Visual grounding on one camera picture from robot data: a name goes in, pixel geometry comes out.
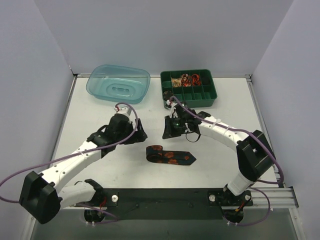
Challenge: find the black orange floral necktie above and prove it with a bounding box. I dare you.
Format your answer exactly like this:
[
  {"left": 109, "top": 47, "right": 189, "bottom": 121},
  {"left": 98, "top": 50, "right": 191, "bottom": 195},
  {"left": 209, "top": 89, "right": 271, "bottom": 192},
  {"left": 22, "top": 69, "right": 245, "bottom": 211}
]
[{"left": 146, "top": 145, "right": 197, "bottom": 166}]

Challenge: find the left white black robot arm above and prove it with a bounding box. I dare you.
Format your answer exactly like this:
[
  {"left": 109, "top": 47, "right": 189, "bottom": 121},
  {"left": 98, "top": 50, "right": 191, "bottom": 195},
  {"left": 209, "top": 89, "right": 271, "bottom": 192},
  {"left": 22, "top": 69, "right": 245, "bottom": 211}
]
[{"left": 19, "top": 113, "right": 148, "bottom": 224}]

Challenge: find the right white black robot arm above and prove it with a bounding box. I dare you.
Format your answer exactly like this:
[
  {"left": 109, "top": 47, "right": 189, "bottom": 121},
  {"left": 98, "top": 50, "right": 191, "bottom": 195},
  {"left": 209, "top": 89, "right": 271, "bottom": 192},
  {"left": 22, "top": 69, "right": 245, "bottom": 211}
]
[{"left": 162, "top": 100, "right": 274, "bottom": 204}]

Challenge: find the dark rolled tie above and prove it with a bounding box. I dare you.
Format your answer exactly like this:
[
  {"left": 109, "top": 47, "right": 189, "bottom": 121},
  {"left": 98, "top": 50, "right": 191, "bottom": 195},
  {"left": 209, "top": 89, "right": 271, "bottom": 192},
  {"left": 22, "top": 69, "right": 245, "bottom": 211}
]
[{"left": 162, "top": 90, "right": 173, "bottom": 101}]

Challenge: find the green compartment organizer tray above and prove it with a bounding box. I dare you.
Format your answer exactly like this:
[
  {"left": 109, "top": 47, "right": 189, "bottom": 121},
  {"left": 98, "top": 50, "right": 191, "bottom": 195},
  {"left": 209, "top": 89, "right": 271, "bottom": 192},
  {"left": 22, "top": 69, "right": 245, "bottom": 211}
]
[{"left": 160, "top": 69, "right": 218, "bottom": 109}]

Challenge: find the beige patterned rolled tie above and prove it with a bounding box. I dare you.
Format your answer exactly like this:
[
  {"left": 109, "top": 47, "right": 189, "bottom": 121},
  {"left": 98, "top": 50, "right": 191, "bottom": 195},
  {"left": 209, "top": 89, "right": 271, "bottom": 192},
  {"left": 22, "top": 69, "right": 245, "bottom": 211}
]
[{"left": 171, "top": 77, "right": 182, "bottom": 88}]

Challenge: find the red black rolled tie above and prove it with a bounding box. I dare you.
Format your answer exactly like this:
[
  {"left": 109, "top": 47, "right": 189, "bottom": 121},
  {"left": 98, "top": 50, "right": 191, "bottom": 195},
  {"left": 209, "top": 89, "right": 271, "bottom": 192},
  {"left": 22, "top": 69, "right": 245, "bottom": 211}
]
[{"left": 180, "top": 73, "right": 192, "bottom": 87}]

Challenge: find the orange red rolled tie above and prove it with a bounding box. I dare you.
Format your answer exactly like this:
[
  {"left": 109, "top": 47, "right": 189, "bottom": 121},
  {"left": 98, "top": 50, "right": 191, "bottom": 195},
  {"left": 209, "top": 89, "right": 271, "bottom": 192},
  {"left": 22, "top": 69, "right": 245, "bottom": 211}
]
[{"left": 191, "top": 73, "right": 202, "bottom": 86}]

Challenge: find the teal transparent plastic tub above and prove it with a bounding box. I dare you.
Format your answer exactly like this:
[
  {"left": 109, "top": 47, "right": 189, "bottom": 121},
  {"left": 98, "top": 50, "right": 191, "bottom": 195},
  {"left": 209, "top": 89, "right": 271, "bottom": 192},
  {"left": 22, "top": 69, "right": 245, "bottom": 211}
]
[{"left": 86, "top": 64, "right": 151, "bottom": 104}]

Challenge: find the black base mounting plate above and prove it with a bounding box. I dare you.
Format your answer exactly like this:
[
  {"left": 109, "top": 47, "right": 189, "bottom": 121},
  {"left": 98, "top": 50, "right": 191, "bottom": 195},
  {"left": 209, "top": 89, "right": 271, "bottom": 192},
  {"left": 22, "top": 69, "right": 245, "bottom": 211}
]
[{"left": 83, "top": 188, "right": 253, "bottom": 223}]

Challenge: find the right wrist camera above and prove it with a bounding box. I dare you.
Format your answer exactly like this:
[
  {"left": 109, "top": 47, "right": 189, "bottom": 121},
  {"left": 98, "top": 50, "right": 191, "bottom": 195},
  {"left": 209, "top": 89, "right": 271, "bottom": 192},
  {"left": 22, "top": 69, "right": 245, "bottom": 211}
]
[{"left": 165, "top": 99, "right": 185, "bottom": 119}]

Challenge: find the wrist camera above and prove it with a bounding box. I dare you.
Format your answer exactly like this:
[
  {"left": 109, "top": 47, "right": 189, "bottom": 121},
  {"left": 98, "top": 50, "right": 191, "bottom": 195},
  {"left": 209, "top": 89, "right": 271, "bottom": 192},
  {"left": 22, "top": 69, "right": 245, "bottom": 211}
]
[
  {"left": 113, "top": 105, "right": 132, "bottom": 118},
  {"left": 165, "top": 99, "right": 185, "bottom": 119}
]

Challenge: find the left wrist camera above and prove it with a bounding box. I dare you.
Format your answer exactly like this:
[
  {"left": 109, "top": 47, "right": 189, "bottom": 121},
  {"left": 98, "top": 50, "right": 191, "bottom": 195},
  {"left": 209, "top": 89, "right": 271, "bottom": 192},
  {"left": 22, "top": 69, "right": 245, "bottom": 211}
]
[{"left": 113, "top": 105, "right": 132, "bottom": 118}]

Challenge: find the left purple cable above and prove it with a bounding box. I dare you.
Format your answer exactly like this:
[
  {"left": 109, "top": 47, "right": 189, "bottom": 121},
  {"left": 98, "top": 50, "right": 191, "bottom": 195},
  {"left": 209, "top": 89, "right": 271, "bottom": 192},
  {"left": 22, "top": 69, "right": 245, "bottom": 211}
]
[{"left": 0, "top": 102, "right": 140, "bottom": 225}]

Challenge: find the purple cable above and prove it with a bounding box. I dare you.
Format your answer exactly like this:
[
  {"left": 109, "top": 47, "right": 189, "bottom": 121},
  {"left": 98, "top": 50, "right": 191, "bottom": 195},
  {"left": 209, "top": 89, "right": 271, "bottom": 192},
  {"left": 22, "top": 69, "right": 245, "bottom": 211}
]
[
  {"left": 0, "top": 102, "right": 140, "bottom": 225},
  {"left": 169, "top": 95, "right": 285, "bottom": 227}
]

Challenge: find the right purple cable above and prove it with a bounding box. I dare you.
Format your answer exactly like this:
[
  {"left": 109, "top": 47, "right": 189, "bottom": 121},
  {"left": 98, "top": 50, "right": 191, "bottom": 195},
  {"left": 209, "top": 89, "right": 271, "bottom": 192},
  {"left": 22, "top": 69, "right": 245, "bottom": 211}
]
[{"left": 169, "top": 95, "right": 285, "bottom": 227}]

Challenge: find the aluminium extrusion rail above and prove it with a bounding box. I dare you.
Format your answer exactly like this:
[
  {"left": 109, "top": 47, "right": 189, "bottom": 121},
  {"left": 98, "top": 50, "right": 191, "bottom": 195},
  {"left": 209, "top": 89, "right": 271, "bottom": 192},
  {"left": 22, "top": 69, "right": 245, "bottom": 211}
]
[{"left": 29, "top": 186, "right": 300, "bottom": 211}]

